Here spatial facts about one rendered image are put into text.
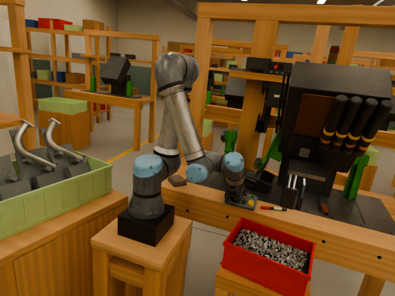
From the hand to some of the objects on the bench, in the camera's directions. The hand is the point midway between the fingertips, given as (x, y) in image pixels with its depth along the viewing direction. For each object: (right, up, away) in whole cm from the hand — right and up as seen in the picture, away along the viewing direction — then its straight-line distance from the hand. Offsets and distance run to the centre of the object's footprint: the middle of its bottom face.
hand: (236, 198), depth 129 cm
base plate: (+31, -2, +26) cm, 40 cm away
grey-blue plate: (+34, -6, +8) cm, 35 cm away
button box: (+2, -7, +6) cm, 9 cm away
